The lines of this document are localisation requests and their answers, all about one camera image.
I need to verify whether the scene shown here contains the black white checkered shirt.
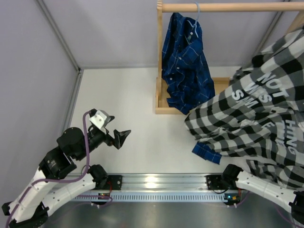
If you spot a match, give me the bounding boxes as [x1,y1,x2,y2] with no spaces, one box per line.
[185,27,304,190]

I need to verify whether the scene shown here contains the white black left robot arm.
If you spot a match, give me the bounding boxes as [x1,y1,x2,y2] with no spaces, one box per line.
[2,126,131,228]

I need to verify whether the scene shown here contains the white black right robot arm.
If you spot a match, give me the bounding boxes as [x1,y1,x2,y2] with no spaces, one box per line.
[221,164,304,224]

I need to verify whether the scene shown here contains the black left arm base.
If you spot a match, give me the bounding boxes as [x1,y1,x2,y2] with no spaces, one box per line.
[93,174,123,197]

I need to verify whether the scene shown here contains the blue plaid shirt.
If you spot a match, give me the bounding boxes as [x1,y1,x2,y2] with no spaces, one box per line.
[161,12,223,166]

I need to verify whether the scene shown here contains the light blue hanger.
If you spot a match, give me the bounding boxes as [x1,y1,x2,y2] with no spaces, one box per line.
[187,2,200,38]

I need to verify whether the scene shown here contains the wooden clothes rack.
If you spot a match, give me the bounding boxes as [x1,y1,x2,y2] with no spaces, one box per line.
[155,0,304,114]

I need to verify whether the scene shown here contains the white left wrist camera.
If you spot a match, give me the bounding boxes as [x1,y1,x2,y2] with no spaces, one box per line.
[89,109,115,133]

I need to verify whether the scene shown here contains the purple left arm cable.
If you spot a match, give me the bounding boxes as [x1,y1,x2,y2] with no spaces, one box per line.
[5,109,114,228]

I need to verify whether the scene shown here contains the aluminium mounting rail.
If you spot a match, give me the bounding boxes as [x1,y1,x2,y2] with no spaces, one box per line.
[54,172,266,190]

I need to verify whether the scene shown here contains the slotted grey cable duct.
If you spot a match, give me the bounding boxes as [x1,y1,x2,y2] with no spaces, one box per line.
[72,192,229,202]

